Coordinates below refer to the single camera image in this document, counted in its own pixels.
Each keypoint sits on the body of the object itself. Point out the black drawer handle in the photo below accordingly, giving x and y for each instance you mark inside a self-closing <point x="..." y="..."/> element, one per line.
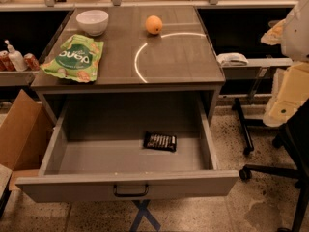
<point x="130" y="191"/>

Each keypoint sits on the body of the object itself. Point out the red soda can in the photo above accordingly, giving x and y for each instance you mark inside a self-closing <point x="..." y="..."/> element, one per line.
<point x="5" y="62"/>
<point x="32" y="62"/>

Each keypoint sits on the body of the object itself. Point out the white bowl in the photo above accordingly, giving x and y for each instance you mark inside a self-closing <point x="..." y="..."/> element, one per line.
<point x="93" y="22"/>

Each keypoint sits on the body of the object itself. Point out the red soda can left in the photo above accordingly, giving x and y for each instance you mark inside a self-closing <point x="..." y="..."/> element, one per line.
<point x="5" y="62"/>

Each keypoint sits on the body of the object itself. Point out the black rxbar chocolate bar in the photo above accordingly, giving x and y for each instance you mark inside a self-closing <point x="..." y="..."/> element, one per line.
<point x="159" y="141"/>

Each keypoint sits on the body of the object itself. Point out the green snack bag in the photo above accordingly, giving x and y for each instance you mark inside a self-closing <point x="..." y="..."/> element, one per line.
<point x="77" y="61"/>

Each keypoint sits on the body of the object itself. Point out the grey left side shelf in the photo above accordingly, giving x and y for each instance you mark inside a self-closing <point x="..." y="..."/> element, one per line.
<point x="17" y="78"/>

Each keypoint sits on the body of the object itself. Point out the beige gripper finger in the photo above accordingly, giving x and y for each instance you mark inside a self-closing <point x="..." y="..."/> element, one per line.
<point x="274" y="35"/>
<point x="290" y="90"/>

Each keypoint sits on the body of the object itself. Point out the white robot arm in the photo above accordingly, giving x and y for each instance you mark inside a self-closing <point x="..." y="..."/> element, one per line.
<point x="295" y="37"/>

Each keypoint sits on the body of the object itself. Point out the brown cardboard box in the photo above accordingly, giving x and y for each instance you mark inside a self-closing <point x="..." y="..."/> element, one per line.
<point x="24" y="136"/>

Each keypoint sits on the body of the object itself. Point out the orange fruit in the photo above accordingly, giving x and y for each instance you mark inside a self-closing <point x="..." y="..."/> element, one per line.
<point x="153" y="24"/>

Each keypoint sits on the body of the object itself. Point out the white pump bottle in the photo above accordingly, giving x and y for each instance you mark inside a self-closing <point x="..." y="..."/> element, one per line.
<point x="16" y="58"/>

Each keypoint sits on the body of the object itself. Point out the grey cabinet counter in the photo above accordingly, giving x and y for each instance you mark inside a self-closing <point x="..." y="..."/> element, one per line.
<point x="179" y="58"/>

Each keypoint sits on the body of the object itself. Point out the folded white cloth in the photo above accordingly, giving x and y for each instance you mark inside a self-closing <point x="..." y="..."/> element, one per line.
<point x="231" y="59"/>

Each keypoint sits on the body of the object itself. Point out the open grey top drawer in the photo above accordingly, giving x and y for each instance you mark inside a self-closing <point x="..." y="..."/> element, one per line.
<point x="98" y="143"/>

